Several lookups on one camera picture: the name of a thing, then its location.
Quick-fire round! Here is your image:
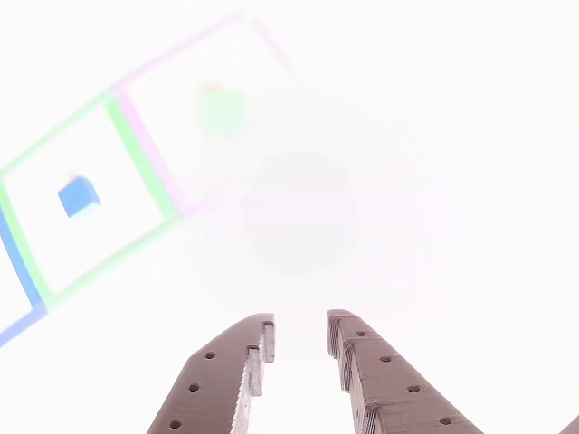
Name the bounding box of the green block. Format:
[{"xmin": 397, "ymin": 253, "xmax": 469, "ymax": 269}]
[{"xmin": 196, "ymin": 88, "xmax": 249, "ymax": 137}]

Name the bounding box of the small blue cube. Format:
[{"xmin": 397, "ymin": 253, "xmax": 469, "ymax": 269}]
[{"xmin": 57, "ymin": 176, "xmax": 101, "ymax": 219}]

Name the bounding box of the green square frame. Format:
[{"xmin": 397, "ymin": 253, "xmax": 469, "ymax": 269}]
[{"xmin": 0, "ymin": 90, "xmax": 182, "ymax": 305}]

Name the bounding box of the purple square frame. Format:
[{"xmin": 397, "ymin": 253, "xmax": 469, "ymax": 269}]
[{"xmin": 112, "ymin": 15, "xmax": 298, "ymax": 218}]

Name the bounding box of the blue square frame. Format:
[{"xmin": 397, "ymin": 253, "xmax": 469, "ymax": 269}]
[{"xmin": 0, "ymin": 205, "xmax": 49, "ymax": 349}]

